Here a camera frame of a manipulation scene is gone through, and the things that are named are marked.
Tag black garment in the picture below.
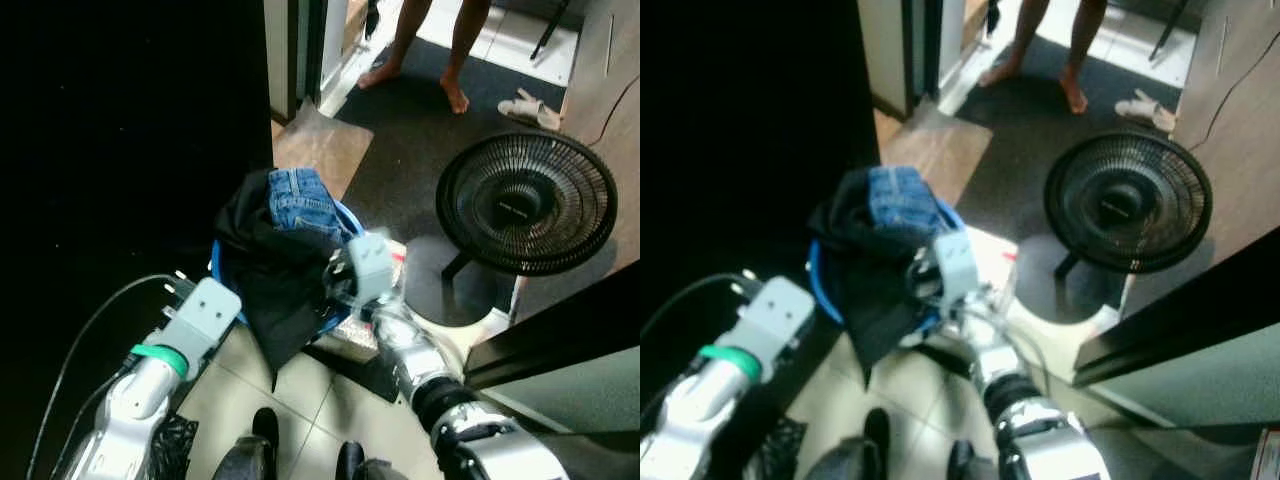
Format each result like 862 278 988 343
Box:
808 170 941 373
212 170 348 373

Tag white cardboard box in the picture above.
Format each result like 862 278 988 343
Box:
335 235 413 353
960 228 1023 331

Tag blue denim jeans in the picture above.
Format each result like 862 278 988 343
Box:
866 165 951 241
264 167 358 248

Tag blue laundry basket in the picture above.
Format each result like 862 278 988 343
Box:
209 195 367 337
808 195 966 336

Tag brown cardboard sheet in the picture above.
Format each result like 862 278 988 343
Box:
272 100 376 201
878 100 996 206

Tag dark grey floor mat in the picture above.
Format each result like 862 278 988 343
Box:
955 38 1191 301
333 38 593 326

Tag white fan base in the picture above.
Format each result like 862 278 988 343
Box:
1005 298 1126 376
398 298 526 366

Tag black right robot foot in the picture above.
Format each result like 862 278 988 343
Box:
945 440 1001 480
335 440 399 480

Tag black robot foot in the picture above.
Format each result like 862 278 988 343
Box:
213 407 282 480
805 407 893 480
335 440 399 480
945 440 1001 480

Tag black left robot foot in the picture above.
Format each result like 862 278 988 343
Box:
213 407 282 480
805 407 893 480

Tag black round floor fan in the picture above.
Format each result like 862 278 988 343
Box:
1043 130 1214 281
436 130 619 283

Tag black door edge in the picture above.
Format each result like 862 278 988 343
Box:
463 258 641 393
1072 225 1280 391

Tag barefoot person legs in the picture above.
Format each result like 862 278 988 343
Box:
978 0 1111 115
357 0 494 115

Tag black tripod leg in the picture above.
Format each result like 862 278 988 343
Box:
530 0 573 63
1150 0 1193 63

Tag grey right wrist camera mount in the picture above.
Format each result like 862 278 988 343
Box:
345 231 398 307
932 230 976 306

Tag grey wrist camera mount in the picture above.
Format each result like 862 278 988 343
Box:
932 230 976 306
345 231 398 307
152 277 244 363
722 276 816 363

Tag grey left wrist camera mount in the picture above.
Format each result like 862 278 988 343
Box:
722 276 816 363
152 277 244 363

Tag white and black door frame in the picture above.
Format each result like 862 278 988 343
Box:
264 0 351 123
858 0 966 119

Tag thin black wire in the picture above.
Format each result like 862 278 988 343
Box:
588 72 641 143
1198 40 1280 153

